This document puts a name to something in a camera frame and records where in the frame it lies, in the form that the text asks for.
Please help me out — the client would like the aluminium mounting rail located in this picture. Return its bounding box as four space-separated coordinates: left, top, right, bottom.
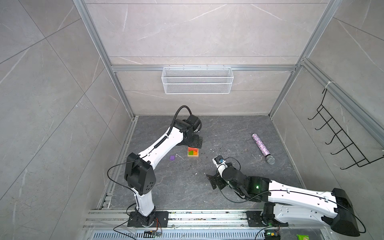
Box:
82 209 332 232

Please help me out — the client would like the black wire hook rack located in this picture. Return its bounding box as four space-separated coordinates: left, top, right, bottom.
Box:
308 89 384 170

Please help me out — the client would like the green packet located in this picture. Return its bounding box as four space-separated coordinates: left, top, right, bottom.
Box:
297 235 310 240

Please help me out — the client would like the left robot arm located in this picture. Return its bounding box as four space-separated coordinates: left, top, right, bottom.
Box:
107 105 203 227

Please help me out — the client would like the glitter purple tube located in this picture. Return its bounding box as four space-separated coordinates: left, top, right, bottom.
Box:
252 134 276 165

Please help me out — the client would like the white perforated cable tray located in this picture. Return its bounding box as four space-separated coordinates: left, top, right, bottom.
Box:
90 229 265 240

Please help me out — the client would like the white wire mesh basket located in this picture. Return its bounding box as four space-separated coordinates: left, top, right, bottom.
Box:
162 67 234 95

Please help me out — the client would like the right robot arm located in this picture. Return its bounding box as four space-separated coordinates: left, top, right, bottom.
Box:
207 156 366 237

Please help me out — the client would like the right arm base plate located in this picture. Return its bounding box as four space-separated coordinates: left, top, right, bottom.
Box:
246 211 289 227

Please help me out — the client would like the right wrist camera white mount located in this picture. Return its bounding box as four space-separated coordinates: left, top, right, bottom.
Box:
212 155 228 176

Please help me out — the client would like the orange rectangular block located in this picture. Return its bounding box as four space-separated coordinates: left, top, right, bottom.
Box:
188 147 199 152

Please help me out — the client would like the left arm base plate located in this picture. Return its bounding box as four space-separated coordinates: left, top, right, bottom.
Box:
127 211 169 228

